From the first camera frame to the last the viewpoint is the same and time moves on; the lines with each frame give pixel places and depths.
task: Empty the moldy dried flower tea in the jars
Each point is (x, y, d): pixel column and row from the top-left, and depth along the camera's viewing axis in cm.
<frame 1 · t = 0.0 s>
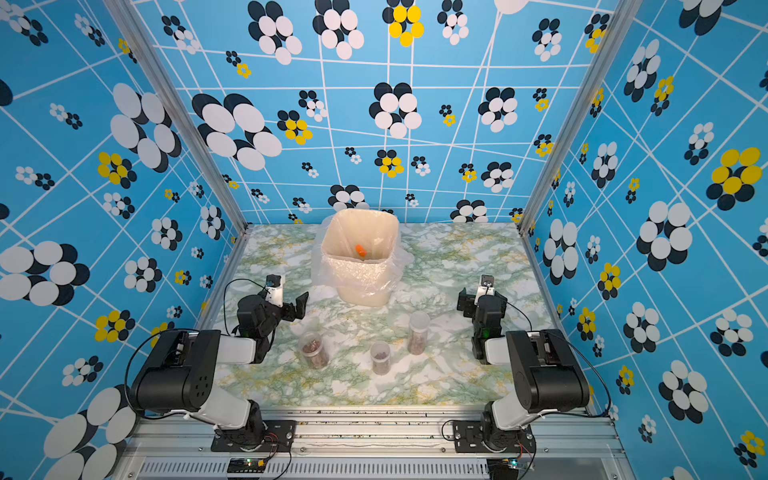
left hand: (295, 288, 93), fingers open
right hand: (485, 290, 93), fingers open
cream plastic trash bin: (360, 282, 79), point 23 cm above the table
clear plastic bin liner: (321, 275, 82), point 21 cm above the table
orange scrap in bin: (360, 250, 100), point 12 cm above the table
tall clear tea jar: (419, 322, 76), point 18 cm above the table
left clear tea jar: (313, 346, 84), point 7 cm above the table
middle small tea jar: (380, 352, 79), point 11 cm above the table

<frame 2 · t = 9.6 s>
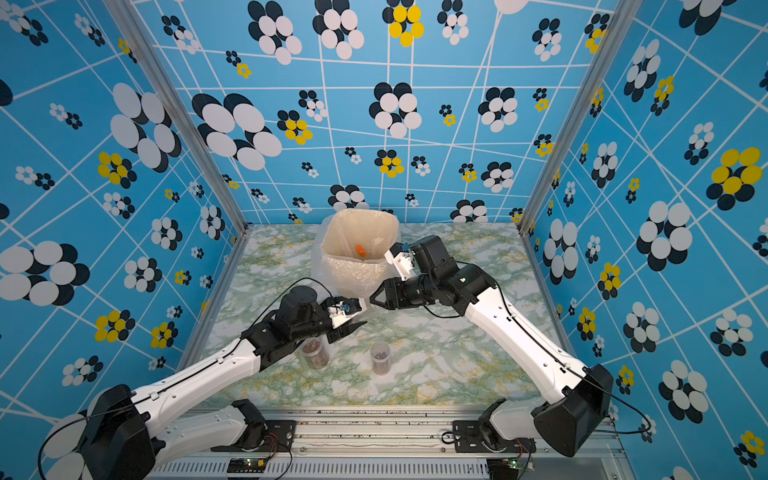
left hand: (363, 306, 77), fingers open
right hand: (382, 297, 70), fingers open
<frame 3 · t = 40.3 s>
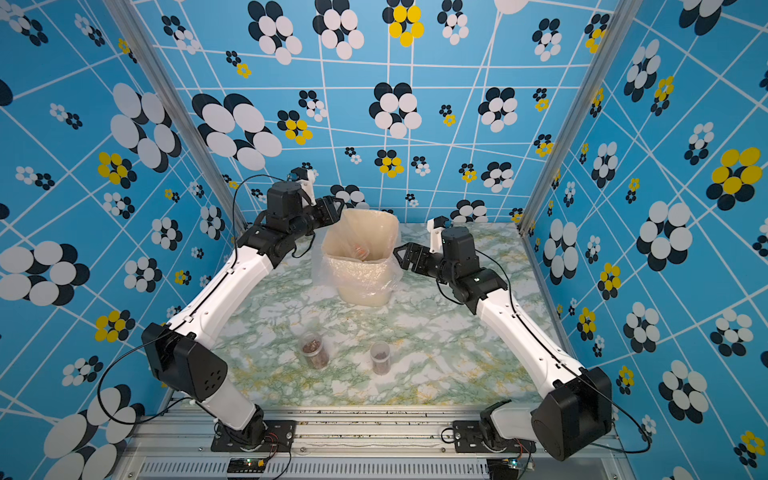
left hand: (341, 198, 77), fingers open
right hand: (408, 252, 77), fingers open
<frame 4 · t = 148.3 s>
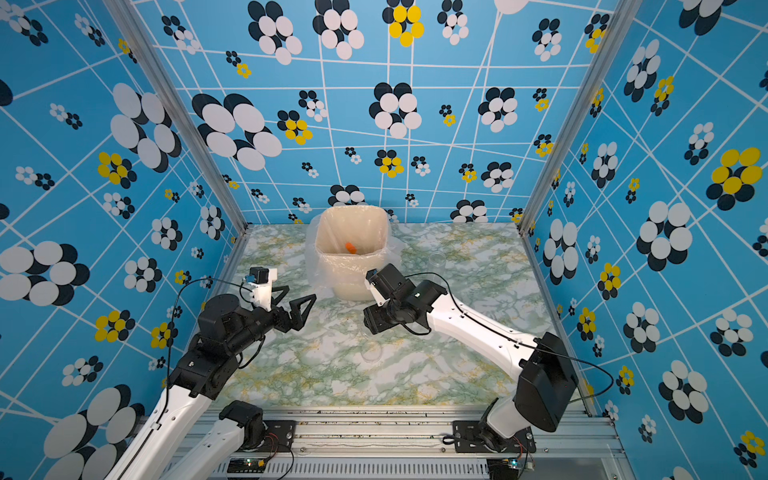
left hand: (303, 290, 70), fingers open
right hand: (377, 316, 79), fingers open
